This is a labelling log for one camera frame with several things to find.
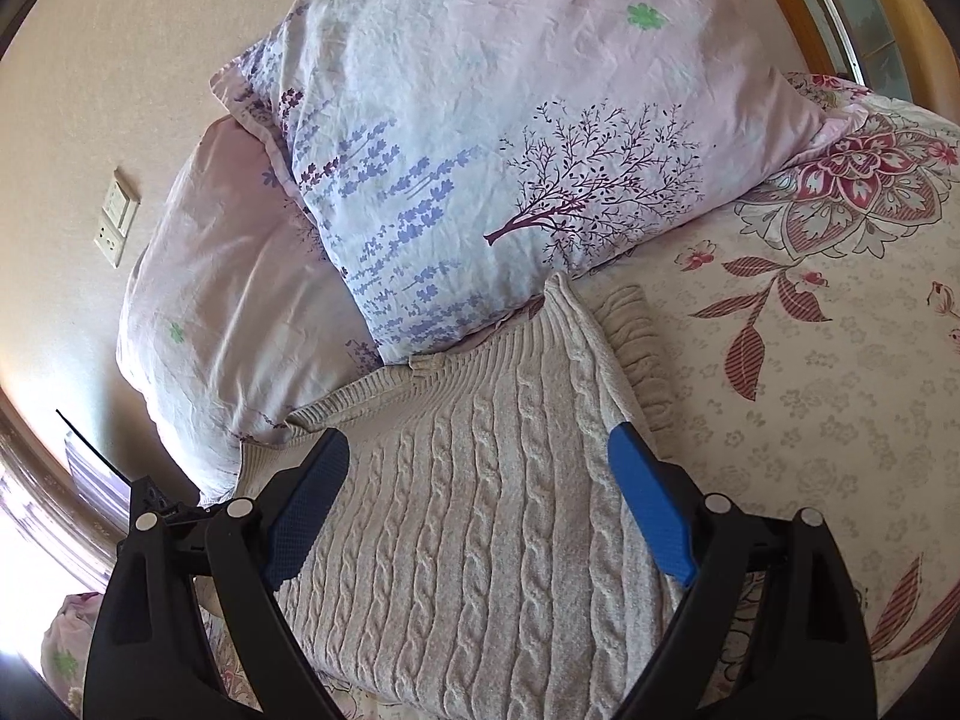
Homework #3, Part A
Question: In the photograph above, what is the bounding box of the floral bed sheet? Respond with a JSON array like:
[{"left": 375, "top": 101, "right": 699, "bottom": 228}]
[{"left": 40, "top": 71, "right": 960, "bottom": 720}]

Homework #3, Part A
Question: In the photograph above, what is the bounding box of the lavender print top pillow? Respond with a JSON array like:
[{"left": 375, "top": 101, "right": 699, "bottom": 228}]
[{"left": 210, "top": 0, "right": 851, "bottom": 364}]

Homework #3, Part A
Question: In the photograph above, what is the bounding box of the beige wall switch plate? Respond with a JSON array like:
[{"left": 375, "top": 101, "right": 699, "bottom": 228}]
[{"left": 93, "top": 169, "right": 140, "bottom": 268}]

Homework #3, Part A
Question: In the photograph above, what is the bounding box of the pink lower pillow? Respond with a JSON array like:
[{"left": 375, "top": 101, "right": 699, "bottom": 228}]
[{"left": 116, "top": 117, "right": 382, "bottom": 502}]

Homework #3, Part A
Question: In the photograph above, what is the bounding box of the beige cable-knit sweater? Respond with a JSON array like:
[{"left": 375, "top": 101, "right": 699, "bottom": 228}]
[{"left": 238, "top": 277, "right": 679, "bottom": 718}]

